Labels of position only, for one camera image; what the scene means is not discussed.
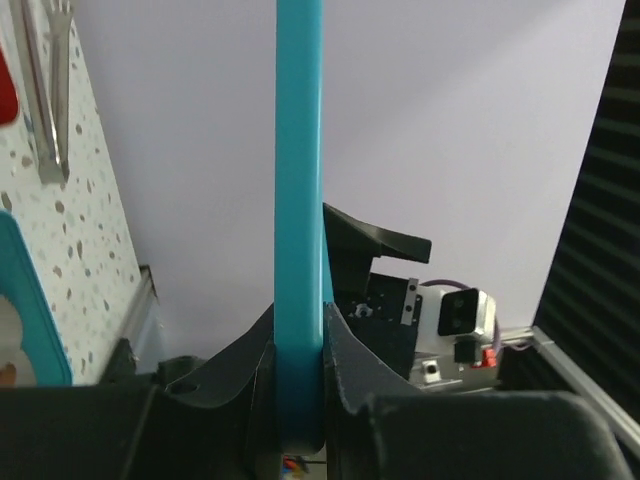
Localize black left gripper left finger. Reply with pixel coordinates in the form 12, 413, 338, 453
1, 309, 273, 479

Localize teal tin lid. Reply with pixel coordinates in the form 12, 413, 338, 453
274, 1, 324, 454

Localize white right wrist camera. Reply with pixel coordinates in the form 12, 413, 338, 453
415, 283, 500, 364

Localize aluminium mounting rail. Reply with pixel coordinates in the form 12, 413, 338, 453
501, 326, 639, 455

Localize metal tongs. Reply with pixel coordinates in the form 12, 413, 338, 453
9, 1, 74, 185

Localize teal tin box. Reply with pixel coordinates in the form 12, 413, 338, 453
1, 210, 72, 386

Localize red lacquer tray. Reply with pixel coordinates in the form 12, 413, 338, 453
0, 50, 20, 128

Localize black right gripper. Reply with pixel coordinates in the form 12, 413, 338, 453
323, 203, 463, 390

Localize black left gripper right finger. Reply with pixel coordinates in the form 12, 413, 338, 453
324, 304, 630, 479

